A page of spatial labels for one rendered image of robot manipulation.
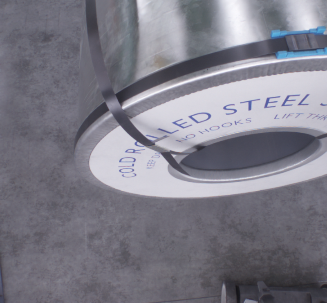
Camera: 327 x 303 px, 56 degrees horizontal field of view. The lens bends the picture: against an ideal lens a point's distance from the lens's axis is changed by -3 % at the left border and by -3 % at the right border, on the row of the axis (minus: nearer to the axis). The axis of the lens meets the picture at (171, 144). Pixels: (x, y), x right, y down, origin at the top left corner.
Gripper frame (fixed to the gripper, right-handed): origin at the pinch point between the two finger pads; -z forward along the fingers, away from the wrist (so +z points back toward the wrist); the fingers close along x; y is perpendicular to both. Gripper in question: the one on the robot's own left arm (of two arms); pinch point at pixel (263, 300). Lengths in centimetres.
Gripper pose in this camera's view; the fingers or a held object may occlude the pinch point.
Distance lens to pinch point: 124.5
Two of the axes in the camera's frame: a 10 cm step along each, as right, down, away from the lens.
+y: -10.0, 0.8, 0.2
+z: -0.1, 0.9, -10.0
